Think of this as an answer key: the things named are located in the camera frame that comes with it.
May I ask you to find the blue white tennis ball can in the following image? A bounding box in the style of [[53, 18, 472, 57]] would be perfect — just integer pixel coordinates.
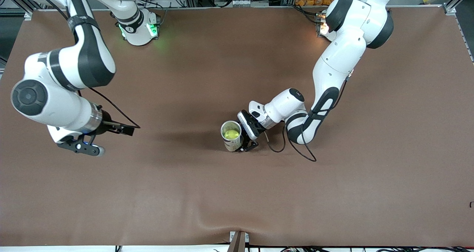
[[221, 120, 244, 152]]

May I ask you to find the brown table mat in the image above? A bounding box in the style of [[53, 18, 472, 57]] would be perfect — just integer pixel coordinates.
[[0, 6, 474, 247]]

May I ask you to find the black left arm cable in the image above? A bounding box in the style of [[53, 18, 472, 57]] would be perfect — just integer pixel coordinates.
[[265, 69, 354, 162]]

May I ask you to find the brown post with grey bracket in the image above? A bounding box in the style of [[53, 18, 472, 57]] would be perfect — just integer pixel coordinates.
[[227, 231, 251, 252]]

